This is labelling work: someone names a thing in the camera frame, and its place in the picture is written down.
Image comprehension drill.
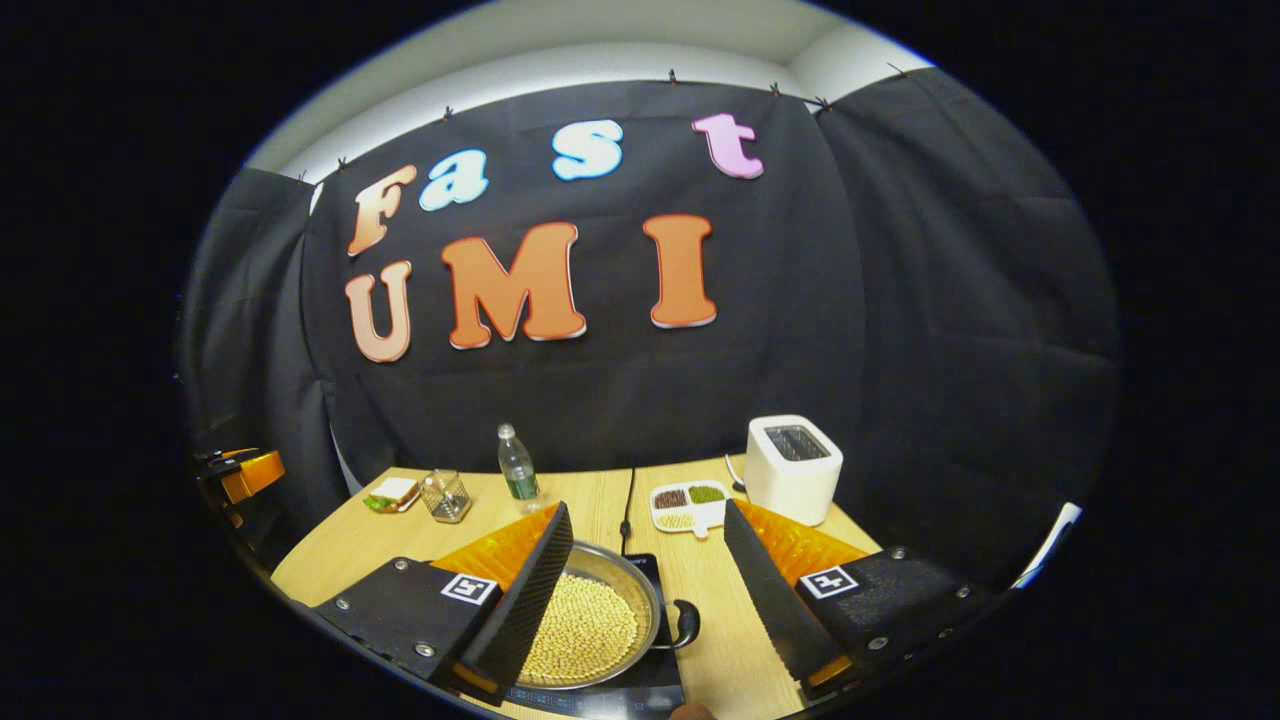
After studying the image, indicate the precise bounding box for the black induction cooktop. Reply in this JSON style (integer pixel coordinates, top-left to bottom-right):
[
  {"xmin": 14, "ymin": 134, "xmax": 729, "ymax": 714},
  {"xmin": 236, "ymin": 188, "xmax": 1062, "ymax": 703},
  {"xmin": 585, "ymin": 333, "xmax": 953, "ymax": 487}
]
[{"xmin": 500, "ymin": 553, "xmax": 686, "ymax": 720}]

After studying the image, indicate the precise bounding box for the sandwich on white plate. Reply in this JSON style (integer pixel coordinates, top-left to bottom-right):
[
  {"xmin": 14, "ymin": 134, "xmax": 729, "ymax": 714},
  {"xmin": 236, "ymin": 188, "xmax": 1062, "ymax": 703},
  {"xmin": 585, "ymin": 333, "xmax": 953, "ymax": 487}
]
[{"xmin": 362, "ymin": 476, "xmax": 422, "ymax": 514}]

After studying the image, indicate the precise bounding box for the metal wire holder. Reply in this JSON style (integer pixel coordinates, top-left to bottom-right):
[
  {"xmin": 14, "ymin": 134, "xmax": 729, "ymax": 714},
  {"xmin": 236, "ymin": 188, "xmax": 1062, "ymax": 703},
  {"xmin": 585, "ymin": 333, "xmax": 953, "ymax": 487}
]
[{"xmin": 420, "ymin": 468, "xmax": 473, "ymax": 524}]

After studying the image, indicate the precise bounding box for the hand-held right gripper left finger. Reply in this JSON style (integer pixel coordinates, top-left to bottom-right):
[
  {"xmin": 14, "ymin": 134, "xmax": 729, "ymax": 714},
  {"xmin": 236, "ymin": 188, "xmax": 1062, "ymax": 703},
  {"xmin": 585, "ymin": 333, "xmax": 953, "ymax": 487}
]
[{"xmin": 312, "ymin": 501, "xmax": 575, "ymax": 706}]

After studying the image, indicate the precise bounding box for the white toaster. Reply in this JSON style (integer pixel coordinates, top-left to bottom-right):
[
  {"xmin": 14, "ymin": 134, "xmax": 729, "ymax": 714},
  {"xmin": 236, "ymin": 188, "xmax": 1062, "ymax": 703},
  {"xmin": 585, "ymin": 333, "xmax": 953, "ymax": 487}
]
[{"xmin": 744, "ymin": 415, "xmax": 844, "ymax": 528}]

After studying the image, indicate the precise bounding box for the steel pot with soybeans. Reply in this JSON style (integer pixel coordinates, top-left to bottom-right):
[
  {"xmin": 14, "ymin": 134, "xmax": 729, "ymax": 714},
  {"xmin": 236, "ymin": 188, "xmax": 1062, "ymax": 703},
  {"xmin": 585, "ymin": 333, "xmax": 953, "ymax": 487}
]
[{"xmin": 515, "ymin": 540, "xmax": 701, "ymax": 691}]

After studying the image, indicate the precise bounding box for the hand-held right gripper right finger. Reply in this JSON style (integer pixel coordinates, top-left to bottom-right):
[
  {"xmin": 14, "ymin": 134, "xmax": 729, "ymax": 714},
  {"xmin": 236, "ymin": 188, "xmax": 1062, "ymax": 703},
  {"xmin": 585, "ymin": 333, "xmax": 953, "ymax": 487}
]
[{"xmin": 722, "ymin": 497, "xmax": 1006, "ymax": 706}]

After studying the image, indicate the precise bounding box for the clear plastic water bottle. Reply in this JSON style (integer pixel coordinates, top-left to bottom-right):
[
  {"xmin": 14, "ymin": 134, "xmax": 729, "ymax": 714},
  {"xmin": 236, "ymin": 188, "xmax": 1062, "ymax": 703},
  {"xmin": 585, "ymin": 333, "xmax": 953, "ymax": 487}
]
[{"xmin": 497, "ymin": 423, "xmax": 541, "ymax": 503}]

